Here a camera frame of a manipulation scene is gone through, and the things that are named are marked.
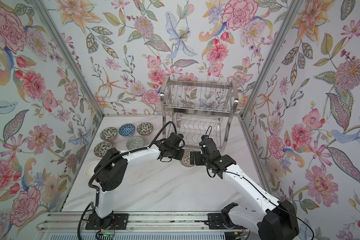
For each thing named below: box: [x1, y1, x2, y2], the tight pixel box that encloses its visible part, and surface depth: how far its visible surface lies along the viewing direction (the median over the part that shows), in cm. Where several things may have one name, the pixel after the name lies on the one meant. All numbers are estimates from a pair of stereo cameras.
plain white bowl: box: [84, 160, 101, 179], surface depth 90 cm
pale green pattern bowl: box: [126, 136, 144, 150], surface depth 103 cm
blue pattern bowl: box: [118, 123, 136, 138], surface depth 112 cm
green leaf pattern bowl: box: [100, 127, 118, 141], surface depth 109 cm
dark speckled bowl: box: [136, 122, 154, 137], surface depth 112 cm
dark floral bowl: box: [93, 141, 113, 158], surface depth 100 cm
